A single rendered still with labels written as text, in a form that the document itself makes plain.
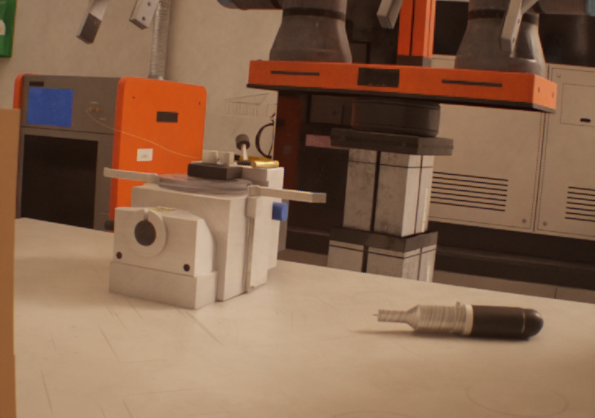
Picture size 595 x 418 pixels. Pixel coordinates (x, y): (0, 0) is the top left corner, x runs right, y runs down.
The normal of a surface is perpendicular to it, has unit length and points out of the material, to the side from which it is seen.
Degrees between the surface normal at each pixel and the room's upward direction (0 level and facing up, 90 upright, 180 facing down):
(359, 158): 90
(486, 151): 90
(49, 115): 90
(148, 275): 90
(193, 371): 0
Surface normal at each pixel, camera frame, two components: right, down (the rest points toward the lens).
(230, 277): 0.93, 0.11
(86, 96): -0.36, 0.06
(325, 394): 0.08, -0.99
